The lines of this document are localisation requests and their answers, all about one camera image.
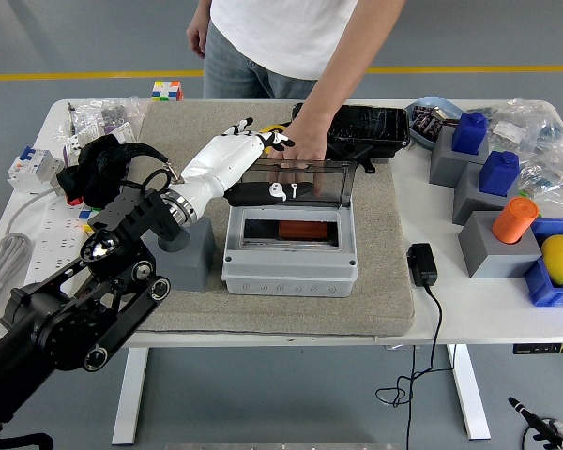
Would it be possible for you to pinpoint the clear bag with screws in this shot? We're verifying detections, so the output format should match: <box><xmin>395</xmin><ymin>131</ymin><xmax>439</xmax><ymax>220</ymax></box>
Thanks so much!
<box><xmin>69</xmin><ymin>96</ymin><xmax>150</xmax><ymax>142</ymax></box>

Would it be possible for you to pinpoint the grey-brown mat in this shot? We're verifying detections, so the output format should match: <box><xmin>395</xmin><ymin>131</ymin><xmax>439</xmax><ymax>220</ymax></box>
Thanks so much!
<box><xmin>89</xmin><ymin>100</ymin><xmax>415</xmax><ymax>337</ymax></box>

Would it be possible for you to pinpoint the colourful puzzle cube white crossed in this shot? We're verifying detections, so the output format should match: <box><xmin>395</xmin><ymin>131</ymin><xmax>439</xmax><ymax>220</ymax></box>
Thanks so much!
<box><xmin>151</xmin><ymin>80</ymin><xmax>185</xmax><ymax>102</ymax></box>

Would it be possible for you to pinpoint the dark printed packet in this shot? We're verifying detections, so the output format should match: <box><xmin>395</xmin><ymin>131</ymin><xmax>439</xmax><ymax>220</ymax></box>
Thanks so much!
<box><xmin>411</xmin><ymin>105</ymin><xmax>445</xmax><ymax>141</ymax></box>

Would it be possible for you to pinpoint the light blue bowl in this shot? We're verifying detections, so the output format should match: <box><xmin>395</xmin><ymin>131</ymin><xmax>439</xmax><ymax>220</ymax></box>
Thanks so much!
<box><xmin>405</xmin><ymin>96</ymin><xmax>465</xmax><ymax>151</ymax></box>

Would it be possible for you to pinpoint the orange cylinder battery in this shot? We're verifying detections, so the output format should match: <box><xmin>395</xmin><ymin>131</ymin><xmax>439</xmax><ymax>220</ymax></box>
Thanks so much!
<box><xmin>279</xmin><ymin>220</ymin><xmax>329</xmax><ymax>240</ymax></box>

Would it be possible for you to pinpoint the blue plastic bin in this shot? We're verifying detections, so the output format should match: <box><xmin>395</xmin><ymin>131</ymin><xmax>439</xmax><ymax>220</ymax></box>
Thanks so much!
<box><xmin>524</xmin><ymin>217</ymin><xmax>563</xmax><ymax>308</ymax></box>

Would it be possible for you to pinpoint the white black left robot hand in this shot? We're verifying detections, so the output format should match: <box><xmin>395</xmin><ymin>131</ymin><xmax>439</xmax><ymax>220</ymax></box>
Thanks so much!
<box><xmin>178</xmin><ymin>116</ymin><xmax>316</xmax><ymax>210</ymax></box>

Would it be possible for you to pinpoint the white table leg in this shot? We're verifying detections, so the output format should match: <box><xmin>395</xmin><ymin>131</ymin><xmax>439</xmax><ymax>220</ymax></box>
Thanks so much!
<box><xmin>445</xmin><ymin>344</ymin><xmax>492</xmax><ymax>441</ymax></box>
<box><xmin>111</xmin><ymin>347</ymin><xmax>150</xmax><ymax>446</ymax></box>

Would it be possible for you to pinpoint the grey holder block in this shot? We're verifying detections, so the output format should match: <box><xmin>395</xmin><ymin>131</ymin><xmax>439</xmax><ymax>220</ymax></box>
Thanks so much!
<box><xmin>452</xmin><ymin>161</ymin><xmax>522</xmax><ymax>226</ymax></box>
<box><xmin>429</xmin><ymin>126</ymin><xmax>492</xmax><ymax>188</ymax></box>
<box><xmin>458</xmin><ymin>210</ymin><xmax>543</xmax><ymax>279</ymax></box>

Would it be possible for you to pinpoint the person's right hand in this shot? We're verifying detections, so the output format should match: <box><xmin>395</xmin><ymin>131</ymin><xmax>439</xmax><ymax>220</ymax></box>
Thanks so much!
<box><xmin>186</xmin><ymin>18</ymin><xmax>211</xmax><ymax>59</ymax></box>

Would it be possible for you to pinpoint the grey block with round hole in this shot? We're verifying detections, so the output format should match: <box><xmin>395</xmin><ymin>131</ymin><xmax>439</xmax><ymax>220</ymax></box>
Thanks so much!
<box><xmin>143</xmin><ymin>217</ymin><xmax>217</xmax><ymax>292</ymax></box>

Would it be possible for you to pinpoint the yellow tape measure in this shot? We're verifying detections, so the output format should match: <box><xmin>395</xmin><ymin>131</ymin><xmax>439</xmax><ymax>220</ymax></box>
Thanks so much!
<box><xmin>257</xmin><ymin>122</ymin><xmax>290</xmax><ymax>142</ymax></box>

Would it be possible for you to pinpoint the orange cylinder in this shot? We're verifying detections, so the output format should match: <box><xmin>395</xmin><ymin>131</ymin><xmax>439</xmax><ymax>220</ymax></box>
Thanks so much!
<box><xmin>491</xmin><ymin>196</ymin><xmax>540</xmax><ymax>245</ymax></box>

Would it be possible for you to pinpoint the black plastic tray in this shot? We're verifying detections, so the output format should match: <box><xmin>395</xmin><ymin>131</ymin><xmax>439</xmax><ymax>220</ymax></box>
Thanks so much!
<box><xmin>291</xmin><ymin>102</ymin><xmax>412</xmax><ymax>174</ymax></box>

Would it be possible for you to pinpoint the black table control panel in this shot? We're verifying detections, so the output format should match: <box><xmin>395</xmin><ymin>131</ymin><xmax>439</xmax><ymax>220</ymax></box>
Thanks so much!
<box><xmin>512</xmin><ymin>341</ymin><xmax>563</xmax><ymax>355</ymax></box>

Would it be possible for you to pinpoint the grey electrical box clear lid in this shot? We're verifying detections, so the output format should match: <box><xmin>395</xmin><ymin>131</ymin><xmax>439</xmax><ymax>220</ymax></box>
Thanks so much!
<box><xmin>221</xmin><ymin>157</ymin><xmax>360</xmax><ymax>298</ymax></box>

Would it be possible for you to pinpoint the black power adapter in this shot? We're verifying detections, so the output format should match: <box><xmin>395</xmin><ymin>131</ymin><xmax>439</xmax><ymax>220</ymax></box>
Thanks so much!
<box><xmin>406</xmin><ymin>242</ymin><xmax>439</xmax><ymax>288</ymax></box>

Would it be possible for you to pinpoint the thin black adapter cord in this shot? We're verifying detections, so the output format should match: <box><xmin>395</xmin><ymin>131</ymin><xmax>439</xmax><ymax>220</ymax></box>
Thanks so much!
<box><xmin>373</xmin><ymin>283</ymin><xmax>457</xmax><ymax>450</ymax></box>

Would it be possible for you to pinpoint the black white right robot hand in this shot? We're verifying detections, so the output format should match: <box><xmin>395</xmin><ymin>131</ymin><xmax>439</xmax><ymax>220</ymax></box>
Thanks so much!
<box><xmin>508</xmin><ymin>397</ymin><xmax>563</xmax><ymax>450</ymax></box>

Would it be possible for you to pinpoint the blue square plug block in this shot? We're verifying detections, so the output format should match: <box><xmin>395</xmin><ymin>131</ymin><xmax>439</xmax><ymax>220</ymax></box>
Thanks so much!
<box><xmin>451</xmin><ymin>112</ymin><xmax>490</xmax><ymax>156</ymax></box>
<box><xmin>478</xmin><ymin>150</ymin><xmax>521</xmax><ymax>197</ymax></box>

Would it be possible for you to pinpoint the white power cable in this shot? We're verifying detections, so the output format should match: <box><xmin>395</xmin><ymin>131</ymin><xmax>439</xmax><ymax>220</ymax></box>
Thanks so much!
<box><xmin>0</xmin><ymin>185</ymin><xmax>65</xmax><ymax>329</ymax></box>

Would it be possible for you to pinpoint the white switch module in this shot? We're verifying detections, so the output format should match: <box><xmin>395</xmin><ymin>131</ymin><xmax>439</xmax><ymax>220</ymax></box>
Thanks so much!
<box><xmin>63</xmin><ymin>120</ymin><xmax>137</xmax><ymax>163</ymax></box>

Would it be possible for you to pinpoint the white blue circuit breaker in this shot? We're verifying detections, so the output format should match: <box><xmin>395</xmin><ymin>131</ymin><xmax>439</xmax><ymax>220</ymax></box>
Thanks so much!
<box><xmin>7</xmin><ymin>145</ymin><xmax>66</xmax><ymax>194</ymax></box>

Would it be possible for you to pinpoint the clear plastic parts bag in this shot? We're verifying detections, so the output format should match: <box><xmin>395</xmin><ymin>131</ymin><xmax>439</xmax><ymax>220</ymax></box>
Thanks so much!
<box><xmin>515</xmin><ymin>140</ymin><xmax>563</xmax><ymax>218</ymax></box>
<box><xmin>486</xmin><ymin>97</ymin><xmax>563</xmax><ymax>156</ymax></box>

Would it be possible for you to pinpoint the white power strip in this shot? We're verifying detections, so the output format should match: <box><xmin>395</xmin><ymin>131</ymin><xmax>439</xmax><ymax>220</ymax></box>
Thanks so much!
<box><xmin>23</xmin><ymin>195</ymin><xmax>93</xmax><ymax>287</ymax></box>

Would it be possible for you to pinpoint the person's left hand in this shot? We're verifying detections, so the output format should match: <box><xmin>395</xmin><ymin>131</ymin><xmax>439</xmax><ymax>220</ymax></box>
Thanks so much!
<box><xmin>267</xmin><ymin>120</ymin><xmax>333</xmax><ymax>198</ymax></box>

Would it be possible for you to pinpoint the black cloth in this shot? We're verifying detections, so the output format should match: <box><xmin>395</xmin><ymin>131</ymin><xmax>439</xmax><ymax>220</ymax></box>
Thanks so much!
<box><xmin>55</xmin><ymin>135</ymin><xmax>130</xmax><ymax>209</ymax></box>

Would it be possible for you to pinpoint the person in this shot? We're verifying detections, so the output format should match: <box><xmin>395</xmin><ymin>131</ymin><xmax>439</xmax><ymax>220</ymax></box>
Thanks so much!
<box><xmin>202</xmin><ymin>0</ymin><xmax>395</xmax><ymax>100</ymax></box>

